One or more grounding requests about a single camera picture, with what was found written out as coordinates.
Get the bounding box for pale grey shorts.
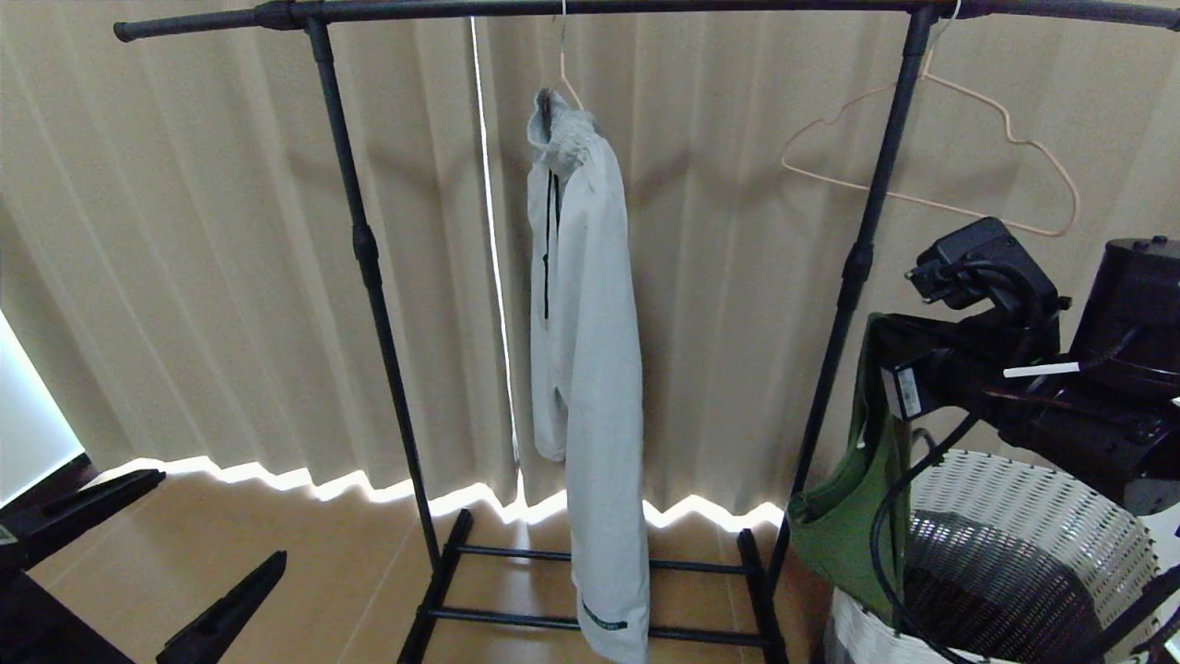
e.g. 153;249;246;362
525;88;652;664

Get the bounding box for white laundry basket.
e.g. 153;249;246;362
823;449;1164;664

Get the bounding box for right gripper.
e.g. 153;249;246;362
874;312;1008;425

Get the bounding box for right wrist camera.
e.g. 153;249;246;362
906;217;1072;326

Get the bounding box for pink clothes hanger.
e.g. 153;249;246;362
781;18;1081;239
551;0;586;113

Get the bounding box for window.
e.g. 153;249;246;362
0;309;100;517

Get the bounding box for olive green garment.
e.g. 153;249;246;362
786;312;915;625

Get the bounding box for black clothes rack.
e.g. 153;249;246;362
112;0;1180;664

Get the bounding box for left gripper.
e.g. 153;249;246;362
0;468;289;664

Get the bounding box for beige curtain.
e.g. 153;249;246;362
0;0;1180;531

